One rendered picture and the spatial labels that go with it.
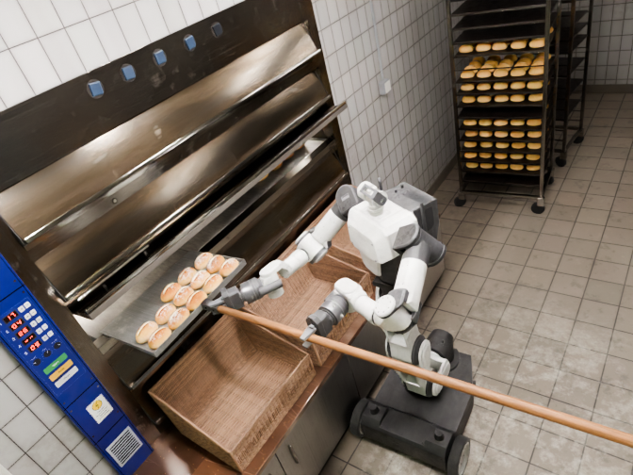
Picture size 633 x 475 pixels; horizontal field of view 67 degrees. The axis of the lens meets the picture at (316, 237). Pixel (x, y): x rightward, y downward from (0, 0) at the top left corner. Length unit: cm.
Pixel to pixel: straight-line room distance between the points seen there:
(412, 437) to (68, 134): 201
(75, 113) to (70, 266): 55
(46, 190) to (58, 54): 46
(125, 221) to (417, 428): 169
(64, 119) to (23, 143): 16
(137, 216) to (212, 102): 62
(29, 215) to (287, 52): 150
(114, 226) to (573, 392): 242
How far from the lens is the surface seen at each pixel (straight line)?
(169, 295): 210
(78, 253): 199
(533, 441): 281
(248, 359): 259
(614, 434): 143
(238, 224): 246
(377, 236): 175
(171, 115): 216
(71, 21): 195
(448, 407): 270
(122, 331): 212
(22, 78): 186
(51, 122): 189
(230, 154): 236
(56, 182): 192
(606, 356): 319
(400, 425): 263
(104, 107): 198
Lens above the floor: 240
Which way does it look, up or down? 34 degrees down
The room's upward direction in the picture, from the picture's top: 16 degrees counter-clockwise
